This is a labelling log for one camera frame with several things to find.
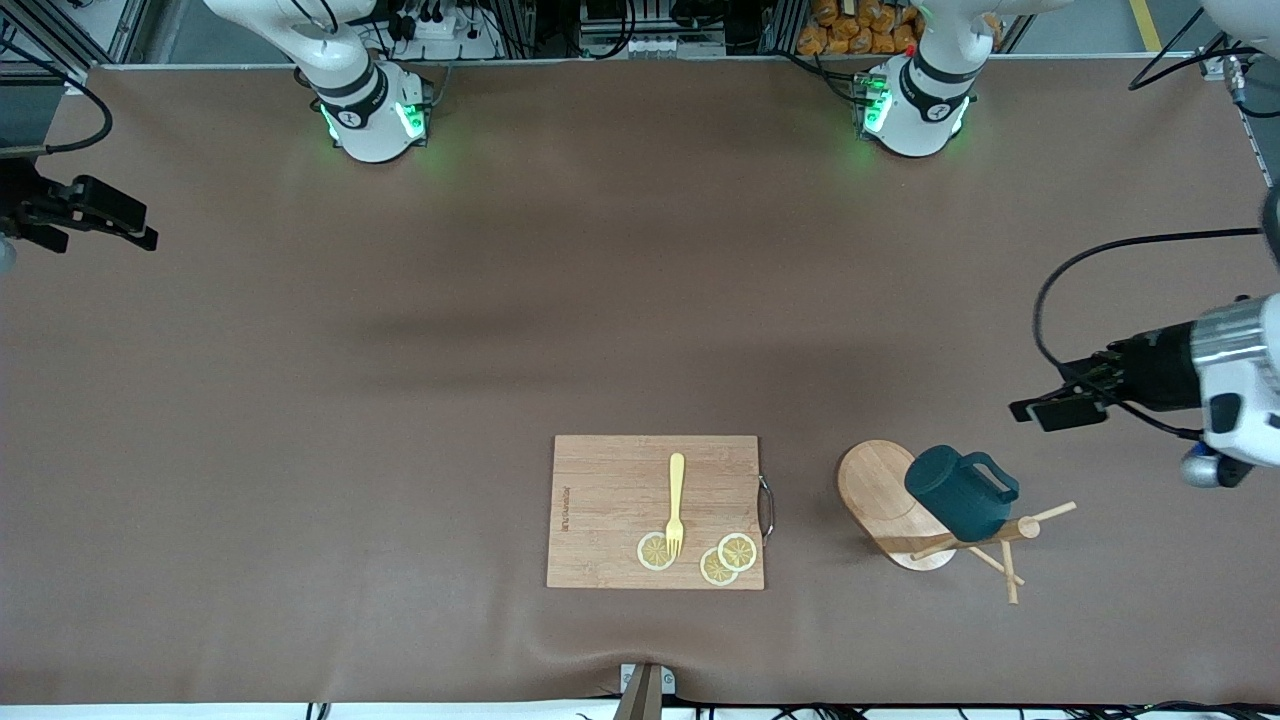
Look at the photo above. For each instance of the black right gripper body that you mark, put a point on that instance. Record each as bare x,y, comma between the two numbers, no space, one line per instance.
22,203

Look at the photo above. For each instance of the aluminium frame profile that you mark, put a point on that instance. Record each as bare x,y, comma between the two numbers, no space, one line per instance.
1215,62
76,82

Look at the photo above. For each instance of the dark teal mug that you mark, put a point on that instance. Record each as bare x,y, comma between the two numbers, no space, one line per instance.
960,495

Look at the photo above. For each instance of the grey equipment with connectors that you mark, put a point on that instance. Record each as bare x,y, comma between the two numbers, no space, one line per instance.
650,45

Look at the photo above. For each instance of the wooden cup rack with pegs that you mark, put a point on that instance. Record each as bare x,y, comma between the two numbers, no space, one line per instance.
875,490

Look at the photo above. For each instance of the lemon slice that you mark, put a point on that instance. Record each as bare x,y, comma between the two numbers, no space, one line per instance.
650,553
712,573
738,552

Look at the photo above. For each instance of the yellow plastic fork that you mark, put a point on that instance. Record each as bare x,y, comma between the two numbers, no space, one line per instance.
677,480

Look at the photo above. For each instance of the white power strip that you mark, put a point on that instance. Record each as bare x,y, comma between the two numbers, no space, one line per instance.
440,30

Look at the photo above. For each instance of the wooden cutting board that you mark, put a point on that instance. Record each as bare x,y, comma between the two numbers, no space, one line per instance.
610,500

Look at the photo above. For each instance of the brown table cover mat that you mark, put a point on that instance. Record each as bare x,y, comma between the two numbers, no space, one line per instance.
300,320

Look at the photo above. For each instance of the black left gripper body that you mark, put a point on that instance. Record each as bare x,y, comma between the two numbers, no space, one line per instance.
1156,372

